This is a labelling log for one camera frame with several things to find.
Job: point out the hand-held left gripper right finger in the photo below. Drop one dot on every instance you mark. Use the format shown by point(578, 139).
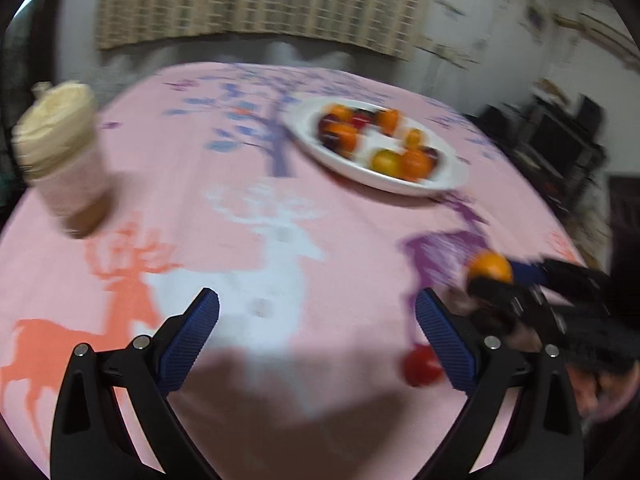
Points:
point(447, 342)

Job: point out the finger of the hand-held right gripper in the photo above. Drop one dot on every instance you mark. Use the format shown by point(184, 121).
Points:
point(525, 272)
point(495, 292)

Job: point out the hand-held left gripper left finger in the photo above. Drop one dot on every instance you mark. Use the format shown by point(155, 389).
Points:
point(187, 342)

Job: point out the small tangerine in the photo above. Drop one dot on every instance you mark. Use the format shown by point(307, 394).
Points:
point(490, 267)
point(388, 119)
point(344, 136)
point(340, 110)

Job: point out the red cherry tomato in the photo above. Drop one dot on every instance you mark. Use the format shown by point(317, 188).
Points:
point(359, 120)
point(422, 367)

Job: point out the dark purple plum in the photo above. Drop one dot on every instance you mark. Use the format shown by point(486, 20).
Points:
point(327, 123)
point(434, 156)

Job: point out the yellow-green tomato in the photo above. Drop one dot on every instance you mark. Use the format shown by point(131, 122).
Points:
point(386, 161)

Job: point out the small yellow-orange tomato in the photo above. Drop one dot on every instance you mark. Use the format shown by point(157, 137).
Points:
point(414, 136)

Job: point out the white oval plate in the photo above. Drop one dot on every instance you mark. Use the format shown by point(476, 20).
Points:
point(377, 147)

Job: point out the person's right hand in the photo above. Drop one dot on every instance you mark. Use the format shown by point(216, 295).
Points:
point(595, 390)

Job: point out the pink deer print tablecloth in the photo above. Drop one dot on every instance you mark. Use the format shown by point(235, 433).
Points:
point(250, 240)

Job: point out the black shelf rack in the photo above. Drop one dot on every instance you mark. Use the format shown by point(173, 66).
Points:
point(555, 145)

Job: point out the computer monitor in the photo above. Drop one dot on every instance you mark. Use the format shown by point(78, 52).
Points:
point(550, 142)

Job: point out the plastic jar with cream lid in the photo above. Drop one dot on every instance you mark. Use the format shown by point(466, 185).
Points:
point(62, 155)

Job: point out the beige checked curtain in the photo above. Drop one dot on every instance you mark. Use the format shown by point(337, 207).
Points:
point(260, 0)

